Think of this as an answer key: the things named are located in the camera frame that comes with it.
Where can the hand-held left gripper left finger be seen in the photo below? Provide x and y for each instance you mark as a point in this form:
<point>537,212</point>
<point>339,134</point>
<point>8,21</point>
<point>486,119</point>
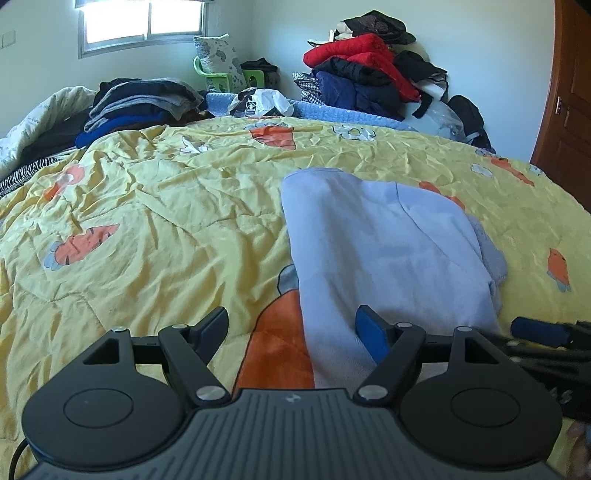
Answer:
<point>214,328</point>

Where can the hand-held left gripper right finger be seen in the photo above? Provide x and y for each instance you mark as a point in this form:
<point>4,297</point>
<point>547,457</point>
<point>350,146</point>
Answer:
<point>371,333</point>

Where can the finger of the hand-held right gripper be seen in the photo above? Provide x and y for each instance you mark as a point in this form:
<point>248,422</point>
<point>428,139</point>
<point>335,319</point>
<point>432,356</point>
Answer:
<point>535,330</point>

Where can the light blue long-sleeve shirt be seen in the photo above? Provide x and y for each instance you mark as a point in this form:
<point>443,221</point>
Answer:
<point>369,240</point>

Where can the stack of folded clothes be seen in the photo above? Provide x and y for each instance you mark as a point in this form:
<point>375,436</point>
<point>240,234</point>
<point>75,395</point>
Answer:
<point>138,106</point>

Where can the heap of red and dark clothes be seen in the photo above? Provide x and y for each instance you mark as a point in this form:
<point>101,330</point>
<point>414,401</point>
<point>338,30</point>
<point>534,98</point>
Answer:
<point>360,53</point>

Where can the yellow carrot-print quilt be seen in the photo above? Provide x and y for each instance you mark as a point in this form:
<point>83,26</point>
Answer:
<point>161,230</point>

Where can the black backpack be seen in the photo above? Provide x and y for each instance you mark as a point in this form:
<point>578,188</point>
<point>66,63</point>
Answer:
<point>471,117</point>

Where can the clear plastic bag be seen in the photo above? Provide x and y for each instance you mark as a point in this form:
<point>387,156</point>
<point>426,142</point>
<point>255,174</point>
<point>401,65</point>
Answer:
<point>438,120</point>

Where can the blue knit blanket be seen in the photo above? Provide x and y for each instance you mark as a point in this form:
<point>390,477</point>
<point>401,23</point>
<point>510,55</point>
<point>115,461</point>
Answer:
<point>323,110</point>

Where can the white plastic bag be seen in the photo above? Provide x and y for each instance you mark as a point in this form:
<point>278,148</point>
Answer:
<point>268,101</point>

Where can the navy blue jacket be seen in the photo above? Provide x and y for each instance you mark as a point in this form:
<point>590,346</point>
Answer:
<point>355,94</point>

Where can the brown wooden door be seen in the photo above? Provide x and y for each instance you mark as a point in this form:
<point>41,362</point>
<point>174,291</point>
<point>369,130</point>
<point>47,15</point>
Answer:
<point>570,92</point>

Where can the black and white striped cloth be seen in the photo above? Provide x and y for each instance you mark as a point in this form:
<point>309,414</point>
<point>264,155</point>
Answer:
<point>27,175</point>

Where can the green plastic stool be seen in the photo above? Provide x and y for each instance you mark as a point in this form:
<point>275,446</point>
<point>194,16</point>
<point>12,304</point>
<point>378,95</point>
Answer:
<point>251,78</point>

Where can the houndstooth cloth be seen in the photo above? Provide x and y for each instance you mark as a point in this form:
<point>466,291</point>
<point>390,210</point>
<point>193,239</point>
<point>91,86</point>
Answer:
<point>307,87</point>

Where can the green plastic chair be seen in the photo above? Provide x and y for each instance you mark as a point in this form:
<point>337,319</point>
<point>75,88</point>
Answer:
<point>203,74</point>

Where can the black and white garment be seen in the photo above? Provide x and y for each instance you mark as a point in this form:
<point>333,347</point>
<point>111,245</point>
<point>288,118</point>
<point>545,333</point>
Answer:
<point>420,69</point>

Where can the grey patterned pillow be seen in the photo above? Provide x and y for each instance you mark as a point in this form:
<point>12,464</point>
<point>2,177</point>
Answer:
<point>221,60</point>

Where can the white quilt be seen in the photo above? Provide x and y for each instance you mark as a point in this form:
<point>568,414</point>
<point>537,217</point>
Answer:
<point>32,120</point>

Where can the black mesh garment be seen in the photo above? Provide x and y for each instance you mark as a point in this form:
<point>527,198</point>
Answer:
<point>378,27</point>

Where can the window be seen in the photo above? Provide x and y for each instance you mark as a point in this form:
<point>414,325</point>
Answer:
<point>138,23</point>

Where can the white wall switch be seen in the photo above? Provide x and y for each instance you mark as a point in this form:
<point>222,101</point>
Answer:
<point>7,39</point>

